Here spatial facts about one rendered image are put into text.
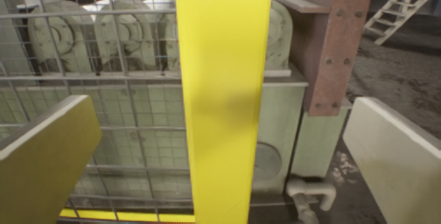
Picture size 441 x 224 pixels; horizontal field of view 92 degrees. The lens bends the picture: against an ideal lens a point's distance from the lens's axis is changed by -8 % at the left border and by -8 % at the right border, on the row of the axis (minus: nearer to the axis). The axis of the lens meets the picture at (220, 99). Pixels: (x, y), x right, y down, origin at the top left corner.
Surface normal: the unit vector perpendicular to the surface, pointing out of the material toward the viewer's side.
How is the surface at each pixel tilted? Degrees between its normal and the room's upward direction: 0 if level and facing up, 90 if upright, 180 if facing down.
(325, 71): 90
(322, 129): 90
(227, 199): 90
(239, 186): 90
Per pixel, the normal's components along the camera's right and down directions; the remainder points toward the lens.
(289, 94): 0.04, 0.49
